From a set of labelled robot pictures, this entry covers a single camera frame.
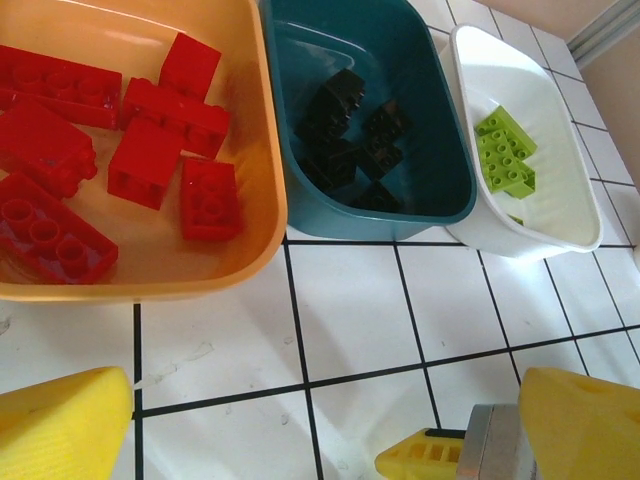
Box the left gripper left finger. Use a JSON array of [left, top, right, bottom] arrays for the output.
[[0, 367, 135, 480]]

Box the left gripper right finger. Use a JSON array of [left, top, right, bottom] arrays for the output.
[[517, 367, 640, 480]]

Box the orange plastic container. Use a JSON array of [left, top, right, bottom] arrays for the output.
[[0, 0, 289, 304]]

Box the red lego brick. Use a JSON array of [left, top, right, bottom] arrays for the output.
[[179, 158, 245, 243], [0, 171, 120, 285], [107, 118, 186, 210], [121, 77, 231, 160], [0, 44, 123, 131], [159, 32, 222, 101], [0, 97, 98, 199]]

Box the white plastic container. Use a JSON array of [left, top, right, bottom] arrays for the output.
[[446, 23, 605, 259]]

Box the black lego brick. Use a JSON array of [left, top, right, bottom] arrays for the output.
[[299, 137, 361, 194], [292, 68, 366, 141], [362, 99, 416, 146], [349, 179, 404, 214], [357, 137, 404, 179]]

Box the teal plastic container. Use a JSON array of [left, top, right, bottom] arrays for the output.
[[257, 0, 479, 241]]

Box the aluminium frame post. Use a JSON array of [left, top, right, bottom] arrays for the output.
[[567, 0, 640, 64]]

